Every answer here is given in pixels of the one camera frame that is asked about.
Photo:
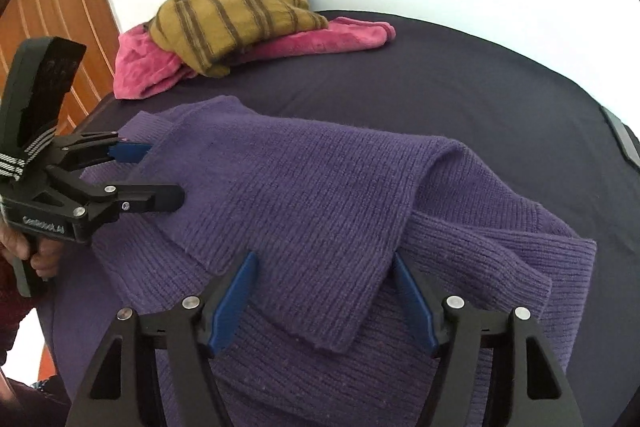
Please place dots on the pink fleece garment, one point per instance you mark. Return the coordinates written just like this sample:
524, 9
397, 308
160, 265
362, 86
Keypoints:
143, 69

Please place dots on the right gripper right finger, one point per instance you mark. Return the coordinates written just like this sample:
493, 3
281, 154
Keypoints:
527, 386

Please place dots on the wooden door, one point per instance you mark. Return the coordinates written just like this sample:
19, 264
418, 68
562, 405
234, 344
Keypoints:
90, 22

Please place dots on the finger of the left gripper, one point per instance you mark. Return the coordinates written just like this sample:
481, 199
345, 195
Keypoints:
88, 149
95, 205

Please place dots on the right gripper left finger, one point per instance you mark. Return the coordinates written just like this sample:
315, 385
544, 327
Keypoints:
121, 386

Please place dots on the purple knit sweater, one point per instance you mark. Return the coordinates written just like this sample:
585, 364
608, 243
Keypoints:
325, 207

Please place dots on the mustard brown striped garment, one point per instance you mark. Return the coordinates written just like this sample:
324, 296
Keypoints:
204, 34

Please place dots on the person's left hand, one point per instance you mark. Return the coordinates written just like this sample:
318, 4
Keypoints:
44, 257

